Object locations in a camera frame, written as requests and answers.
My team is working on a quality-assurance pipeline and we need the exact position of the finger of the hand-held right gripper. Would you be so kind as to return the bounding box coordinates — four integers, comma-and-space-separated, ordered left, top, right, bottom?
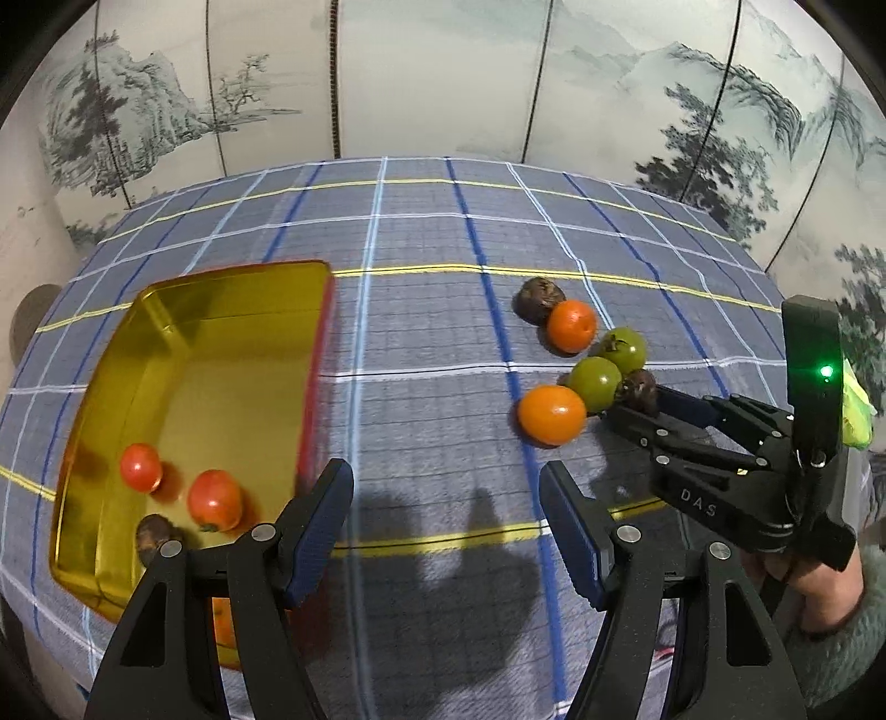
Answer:
654, 386, 797, 458
604, 405, 763, 486

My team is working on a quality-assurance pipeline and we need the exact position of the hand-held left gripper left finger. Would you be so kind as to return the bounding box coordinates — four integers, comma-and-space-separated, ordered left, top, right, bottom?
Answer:
83, 458, 356, 720

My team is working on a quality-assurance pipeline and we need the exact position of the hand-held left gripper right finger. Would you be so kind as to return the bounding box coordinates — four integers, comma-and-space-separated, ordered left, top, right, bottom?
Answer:
538, 460, 810, 720

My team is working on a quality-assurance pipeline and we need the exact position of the dark brown water chestnut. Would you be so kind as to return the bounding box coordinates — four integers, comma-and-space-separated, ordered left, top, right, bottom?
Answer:
616, 369, 662, 418
136, 514, 177, 565
513, 277, 563, 326

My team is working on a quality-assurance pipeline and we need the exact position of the green tomato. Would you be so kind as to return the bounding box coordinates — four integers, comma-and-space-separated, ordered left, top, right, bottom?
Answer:
568, 356, 623, 413
596, 327, 649, 375

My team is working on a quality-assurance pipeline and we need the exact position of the large red tomato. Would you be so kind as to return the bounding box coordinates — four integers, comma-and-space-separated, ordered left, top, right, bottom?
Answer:
187, 469, 245, 533

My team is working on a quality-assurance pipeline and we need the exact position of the orange mandarin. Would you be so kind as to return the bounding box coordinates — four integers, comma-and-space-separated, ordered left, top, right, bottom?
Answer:
517, 385, 588, 448
211, 596, 240, 648
547, 300, 599, 354

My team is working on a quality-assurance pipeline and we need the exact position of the red and gold tin box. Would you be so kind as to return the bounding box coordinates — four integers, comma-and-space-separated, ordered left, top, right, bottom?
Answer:
50, 259, 339, 669

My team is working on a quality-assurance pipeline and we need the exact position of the small red tomato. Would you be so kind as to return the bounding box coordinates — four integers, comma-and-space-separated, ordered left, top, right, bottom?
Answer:
119, 443, 164, 494

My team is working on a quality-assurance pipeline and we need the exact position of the person's right forearm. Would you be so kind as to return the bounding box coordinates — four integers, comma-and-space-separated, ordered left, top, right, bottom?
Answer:
785, 592, 886, 711

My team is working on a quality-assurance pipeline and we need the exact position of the person's right hand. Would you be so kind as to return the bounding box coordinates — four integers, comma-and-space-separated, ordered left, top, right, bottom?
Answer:
761, 547, 869, 632

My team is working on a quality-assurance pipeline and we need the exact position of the green tissue packet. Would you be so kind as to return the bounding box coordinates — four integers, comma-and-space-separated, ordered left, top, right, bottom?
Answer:
841, 360, 877, 448

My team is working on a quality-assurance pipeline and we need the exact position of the blue plaid tablecloth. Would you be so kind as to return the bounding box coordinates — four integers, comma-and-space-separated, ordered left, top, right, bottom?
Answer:
0, 157, 880, 720

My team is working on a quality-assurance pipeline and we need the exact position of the landscape painted folding screen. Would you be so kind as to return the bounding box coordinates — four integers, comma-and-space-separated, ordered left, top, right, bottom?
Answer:
38, 0, 886, 416

